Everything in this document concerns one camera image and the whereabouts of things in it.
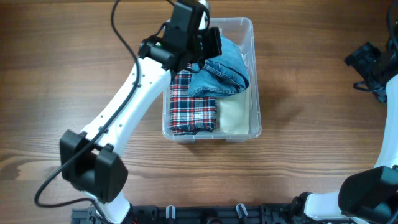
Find cream garment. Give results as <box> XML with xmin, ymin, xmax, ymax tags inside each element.
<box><xmin>216</xmin><ymin>89</ymin><xmax>251</xmax><ymax>135</ymax></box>

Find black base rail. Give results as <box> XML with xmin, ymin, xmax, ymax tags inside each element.
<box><xmin>71</xmin><ymin>203</ymin><xmax>305</xmax><ymax>224</ymax></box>

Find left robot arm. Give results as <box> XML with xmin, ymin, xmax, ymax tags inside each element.
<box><xmin>60</xmin><ymin>27</ymin><xmax>221</xmax><ymax>223</ymax></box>

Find red plaid shirt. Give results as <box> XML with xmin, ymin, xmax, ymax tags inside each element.
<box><xmin>169</xmin><ymin>65</ymin><xmax>217</xmax><ymax>135</ymax></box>

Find clear plastic storage container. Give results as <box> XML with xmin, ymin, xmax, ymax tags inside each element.
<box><xmin>162</xmin><ymin>17</ymin><xmax>262</xmax><ymax>143</ymax></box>

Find white printed t-shirt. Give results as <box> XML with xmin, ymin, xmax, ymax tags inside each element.
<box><xmin>241</xmin><ymin>54</ymin><xmax>249</xmax><ymax>70</ymax></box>

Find blue denim jeans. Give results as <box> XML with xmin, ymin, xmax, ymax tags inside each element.
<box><xmin>187</xmin><ymin>36</ymin><xmax>250</xmax><ymax>97</ymax></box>

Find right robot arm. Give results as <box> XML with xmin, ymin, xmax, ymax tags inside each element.
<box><xmin>289</xmin><ymin>39</ymin><xmax>397</xmax><ymax>223</ymax></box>

